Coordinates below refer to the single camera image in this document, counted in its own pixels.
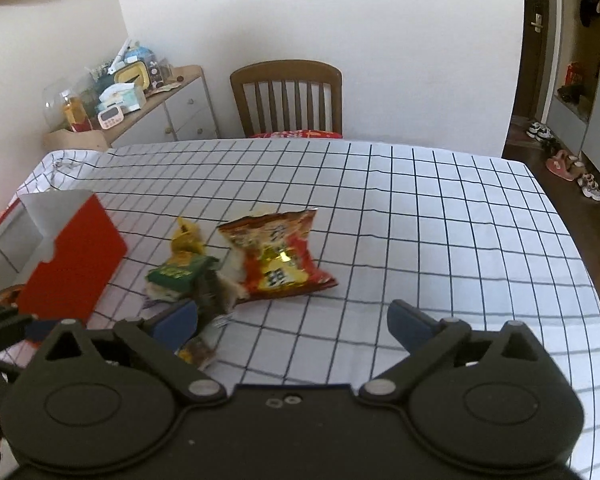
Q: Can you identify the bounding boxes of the white orange snack packet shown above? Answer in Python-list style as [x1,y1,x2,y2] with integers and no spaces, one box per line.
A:
[176,334,215,370]

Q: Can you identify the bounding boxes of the green biscuit packet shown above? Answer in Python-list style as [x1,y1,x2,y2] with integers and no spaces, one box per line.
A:
[146,252,219,294]

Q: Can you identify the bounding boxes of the dark green small packet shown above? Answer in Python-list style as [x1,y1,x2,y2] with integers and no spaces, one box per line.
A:
[193,270,242,334]

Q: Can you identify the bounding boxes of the yellow snack packet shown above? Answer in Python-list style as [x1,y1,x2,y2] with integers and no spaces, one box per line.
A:
[171,217,206,264]

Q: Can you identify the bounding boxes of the red orange chip bag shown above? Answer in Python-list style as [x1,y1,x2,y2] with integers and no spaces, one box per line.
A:
[218,209,338,301]

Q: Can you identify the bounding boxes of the pale green-flecked snack bag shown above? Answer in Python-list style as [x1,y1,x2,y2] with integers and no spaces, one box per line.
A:
[206,230,249,312]

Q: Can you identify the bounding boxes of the red and white cardboard box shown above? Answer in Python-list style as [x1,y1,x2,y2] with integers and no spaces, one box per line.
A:
[0,190,128,323]

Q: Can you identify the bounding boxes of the white black grid tablecloth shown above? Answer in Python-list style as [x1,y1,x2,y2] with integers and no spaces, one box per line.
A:
[0,139,600,479]

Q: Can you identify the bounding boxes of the orange drink bottle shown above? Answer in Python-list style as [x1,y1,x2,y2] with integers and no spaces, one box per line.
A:
[60,90,92,132]

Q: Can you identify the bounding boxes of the pink slippers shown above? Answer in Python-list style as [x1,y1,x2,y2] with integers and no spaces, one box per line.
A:
[545,150,585,182]

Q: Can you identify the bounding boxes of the pink digital timer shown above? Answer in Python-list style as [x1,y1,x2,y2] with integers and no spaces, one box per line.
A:
[97,105,124,130]

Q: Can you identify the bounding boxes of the clear glass jar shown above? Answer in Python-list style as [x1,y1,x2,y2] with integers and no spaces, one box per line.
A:
[42,76,98,132]

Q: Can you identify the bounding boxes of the wooden side cabinet with drawers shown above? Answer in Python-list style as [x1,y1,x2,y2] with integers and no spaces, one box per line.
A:
[42,65,218,153]

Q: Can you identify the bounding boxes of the white sneakers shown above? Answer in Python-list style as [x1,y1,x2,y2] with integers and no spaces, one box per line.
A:
[526,122,555,142]

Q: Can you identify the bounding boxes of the red chair cushion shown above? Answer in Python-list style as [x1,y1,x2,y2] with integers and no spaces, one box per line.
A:
[249,129,342,139]

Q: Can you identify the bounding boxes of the tissue box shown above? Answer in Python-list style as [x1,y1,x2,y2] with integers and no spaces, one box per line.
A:
[96,82,146,115]

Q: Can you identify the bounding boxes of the dark wooden door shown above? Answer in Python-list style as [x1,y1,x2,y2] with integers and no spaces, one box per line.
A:
[512,0,562,122]

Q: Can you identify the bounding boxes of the wooden chair behind table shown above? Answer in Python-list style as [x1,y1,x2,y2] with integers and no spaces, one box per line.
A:
[230,60,343,138]

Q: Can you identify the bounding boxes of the grey wall cabinet unit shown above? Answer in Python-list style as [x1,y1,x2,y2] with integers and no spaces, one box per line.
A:
[547,0,600,175]

